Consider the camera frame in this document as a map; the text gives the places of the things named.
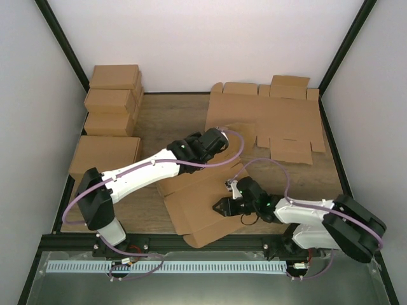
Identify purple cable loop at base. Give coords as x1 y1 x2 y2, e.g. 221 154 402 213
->
101 248 167 283

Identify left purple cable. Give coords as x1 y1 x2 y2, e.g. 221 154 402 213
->
62 126 245 226

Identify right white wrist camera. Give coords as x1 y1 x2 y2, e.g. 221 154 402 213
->
225 180 242 200

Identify light blue slotted cable duct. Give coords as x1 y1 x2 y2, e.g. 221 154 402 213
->
46 261 287 275

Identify black corner post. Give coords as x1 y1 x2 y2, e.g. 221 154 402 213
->
318 0 379 96
34 0 91 93

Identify right black corner post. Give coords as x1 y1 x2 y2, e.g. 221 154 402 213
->
318 0 379 96

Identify large front folded cardboard box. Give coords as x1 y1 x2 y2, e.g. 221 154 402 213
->
69 135 142 181

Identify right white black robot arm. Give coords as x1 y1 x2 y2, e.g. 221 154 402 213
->
212 177 387 263

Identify left black corner post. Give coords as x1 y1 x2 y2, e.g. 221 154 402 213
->
34 0 91 93

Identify black aluminium frame rail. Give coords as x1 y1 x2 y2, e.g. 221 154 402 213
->
38 233 287 257

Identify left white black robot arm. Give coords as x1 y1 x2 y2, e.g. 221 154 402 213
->
78 128 229 257

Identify stack of flat cardboard blanks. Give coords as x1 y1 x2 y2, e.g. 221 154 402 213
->
205 75 326 165

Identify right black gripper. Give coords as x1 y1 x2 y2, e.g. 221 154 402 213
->
213 196 258 217

